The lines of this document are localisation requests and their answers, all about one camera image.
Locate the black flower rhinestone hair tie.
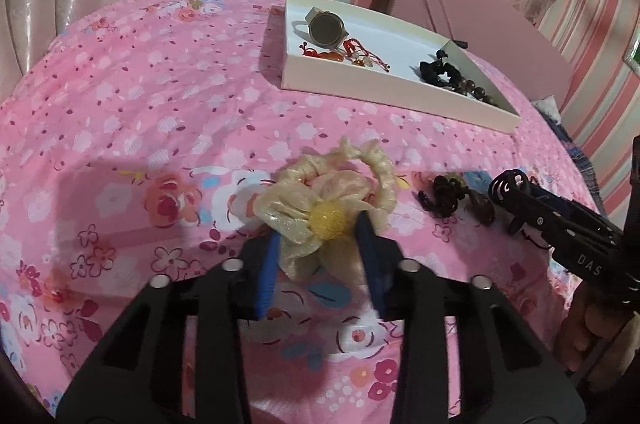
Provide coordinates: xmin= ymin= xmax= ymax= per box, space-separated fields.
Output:
xmin=417 ymin=58 xmax=456 ymax=88

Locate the black claw hair clip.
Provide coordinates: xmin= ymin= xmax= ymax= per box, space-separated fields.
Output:
xmin=487 ymin=169 xmax=531 ymax=235

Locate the cream flower scrunchie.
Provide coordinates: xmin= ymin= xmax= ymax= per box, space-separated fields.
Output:
xmin=252 ymin=136 xmax=398 ymax=279

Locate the pink cardboard box lid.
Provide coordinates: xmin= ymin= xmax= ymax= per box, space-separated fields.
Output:
xmin=392 ymin=0 xmax=576 ymax=104

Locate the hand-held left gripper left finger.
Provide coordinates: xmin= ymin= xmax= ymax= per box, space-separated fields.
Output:
xmin=55 ymin=234 xmax=281 ymax=424

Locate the pink strap wristwatch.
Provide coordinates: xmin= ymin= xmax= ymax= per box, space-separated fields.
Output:
xmin=291 ymin=8 xmax=346 ymax=49

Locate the red string bracelet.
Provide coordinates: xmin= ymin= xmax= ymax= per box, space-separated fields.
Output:
xmin=299 ymin=38 xmax=391 ymax=73

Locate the brown wooden bead bracelet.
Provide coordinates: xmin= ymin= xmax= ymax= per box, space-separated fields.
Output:
xmin=452 ymin=76 xmax=501 ymax=107

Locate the pink floral bedsheet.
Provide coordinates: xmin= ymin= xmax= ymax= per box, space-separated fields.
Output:
xmin=0 ymin=0 xmax=606 ymax=424

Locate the silver framed picture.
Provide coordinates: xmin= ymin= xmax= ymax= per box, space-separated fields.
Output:
xmin=622 ymin=38 xmax=640 ymax=74

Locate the white pillow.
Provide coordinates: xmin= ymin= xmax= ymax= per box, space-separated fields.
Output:
xmin=534 ymin=96 xmax=563 ymax=125

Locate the dark patterned blanket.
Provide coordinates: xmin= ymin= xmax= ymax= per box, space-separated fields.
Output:
xmin=550 ymin=119 xmax=603 ymax=205

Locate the person's right hand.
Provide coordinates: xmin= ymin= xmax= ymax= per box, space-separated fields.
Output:
xmin=552 ymin=289 xmax=636 ymax=397

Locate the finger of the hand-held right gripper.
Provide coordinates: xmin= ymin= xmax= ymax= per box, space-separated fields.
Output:
xmin=530 ymin=183 xmax=611 ymax=227
xmin=515 ymin=190 xmax=626 ymax=281

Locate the white shallow box tray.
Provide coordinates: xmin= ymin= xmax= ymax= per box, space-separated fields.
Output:
xmin=280 ymin=0 xmax=522 ymax=133

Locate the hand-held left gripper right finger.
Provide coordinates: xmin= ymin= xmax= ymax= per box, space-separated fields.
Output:
xmin=354 ymin=214 xmax=587 ymax=424

